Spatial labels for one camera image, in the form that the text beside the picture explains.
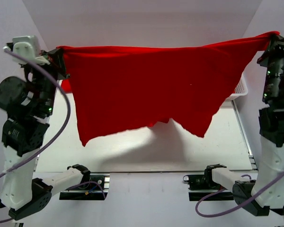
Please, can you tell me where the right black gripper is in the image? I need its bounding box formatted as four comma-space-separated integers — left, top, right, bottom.
256, 33, 284, 102

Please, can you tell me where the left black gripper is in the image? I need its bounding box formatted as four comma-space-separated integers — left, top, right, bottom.
23, 47, 71, 114

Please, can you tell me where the red t-shirt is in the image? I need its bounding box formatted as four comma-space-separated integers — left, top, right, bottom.
61, 79, 72, 94
62, 31, 275, 146

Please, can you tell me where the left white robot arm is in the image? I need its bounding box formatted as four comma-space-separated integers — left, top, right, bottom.
0, 35, 91, 220

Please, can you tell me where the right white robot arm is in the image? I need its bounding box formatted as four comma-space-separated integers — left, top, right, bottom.
204, 35, 284, 216

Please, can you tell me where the folded red t-shirt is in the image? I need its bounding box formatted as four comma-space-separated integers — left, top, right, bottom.
61, 79, 72, 94

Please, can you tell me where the white plastic basket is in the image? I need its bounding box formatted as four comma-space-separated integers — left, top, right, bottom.
225, 73, 248, 101

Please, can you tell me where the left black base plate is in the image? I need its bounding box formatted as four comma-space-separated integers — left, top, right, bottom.
59, 174, 110, 201

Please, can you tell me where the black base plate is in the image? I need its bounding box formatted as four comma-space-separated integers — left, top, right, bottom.
183, 174, 234, 201
59, 174, 110, 201

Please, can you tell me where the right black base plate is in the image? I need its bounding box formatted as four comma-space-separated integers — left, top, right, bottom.
183, 174, 234, 201

